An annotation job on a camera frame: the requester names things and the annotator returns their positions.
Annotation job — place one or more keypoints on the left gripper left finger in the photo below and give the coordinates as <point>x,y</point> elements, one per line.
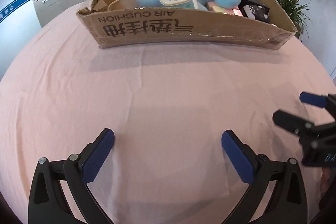
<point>47,202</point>

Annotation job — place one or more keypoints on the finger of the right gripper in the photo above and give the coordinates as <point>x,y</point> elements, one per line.
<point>325,102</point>
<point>301,127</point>

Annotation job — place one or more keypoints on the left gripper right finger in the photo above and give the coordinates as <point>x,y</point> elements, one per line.
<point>276,191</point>

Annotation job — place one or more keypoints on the black charger box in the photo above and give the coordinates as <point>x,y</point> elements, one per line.
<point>251,2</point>

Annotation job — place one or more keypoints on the person's right hand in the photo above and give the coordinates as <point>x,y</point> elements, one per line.
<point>327,187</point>

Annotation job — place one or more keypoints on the black white small toy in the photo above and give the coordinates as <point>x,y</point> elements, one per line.
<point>256,12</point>

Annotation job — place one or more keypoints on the pink bed sheet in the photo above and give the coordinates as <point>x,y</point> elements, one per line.
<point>168,105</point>

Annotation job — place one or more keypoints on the pastel magic cube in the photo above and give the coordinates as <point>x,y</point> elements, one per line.
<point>212,6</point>

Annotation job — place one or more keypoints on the brown cardboard box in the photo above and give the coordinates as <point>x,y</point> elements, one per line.
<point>159,24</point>

